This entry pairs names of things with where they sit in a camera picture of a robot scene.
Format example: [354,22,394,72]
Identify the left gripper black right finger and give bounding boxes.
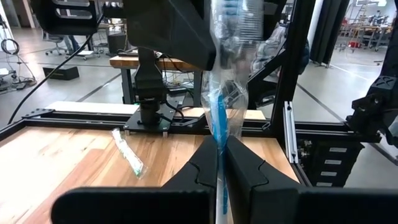
[225,135,398,224]

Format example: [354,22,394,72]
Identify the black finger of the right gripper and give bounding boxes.
[262,0,289,41]
[123,0,218,72]

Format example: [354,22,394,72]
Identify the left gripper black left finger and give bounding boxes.
[51,135,218,224]

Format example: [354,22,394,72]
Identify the blue toothbrush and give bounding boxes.
[200,0,265,224]

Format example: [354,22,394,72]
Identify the grey office chair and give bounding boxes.
[44,33,68,57]

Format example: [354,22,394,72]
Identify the person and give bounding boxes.
[250,23,312,77]

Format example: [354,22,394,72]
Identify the black case on floor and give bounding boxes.
[42,65,80,81]

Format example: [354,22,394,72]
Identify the black box with white labels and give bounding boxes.
[297,138,366,188]

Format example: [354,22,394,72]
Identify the wooden workbench in background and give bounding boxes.
[108,55,203,108]

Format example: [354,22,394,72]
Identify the black curtain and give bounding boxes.
[310,0,349,67]

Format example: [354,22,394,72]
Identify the distant workshop benches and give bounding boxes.
[337,9,393,53]

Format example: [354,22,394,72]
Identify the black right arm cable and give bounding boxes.
[6,12,105,125]

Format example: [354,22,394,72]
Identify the cart with cables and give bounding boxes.
[0,15,37,93]

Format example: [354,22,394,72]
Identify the silver vertical aluminium rail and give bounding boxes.
[282,101,296,165]

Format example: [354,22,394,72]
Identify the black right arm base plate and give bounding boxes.
[123,102,180,134]

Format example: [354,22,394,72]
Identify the black aluminium table frame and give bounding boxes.
[0,0,398,187]

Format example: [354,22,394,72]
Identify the black printed mount bracket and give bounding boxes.
[345,74,398,147]

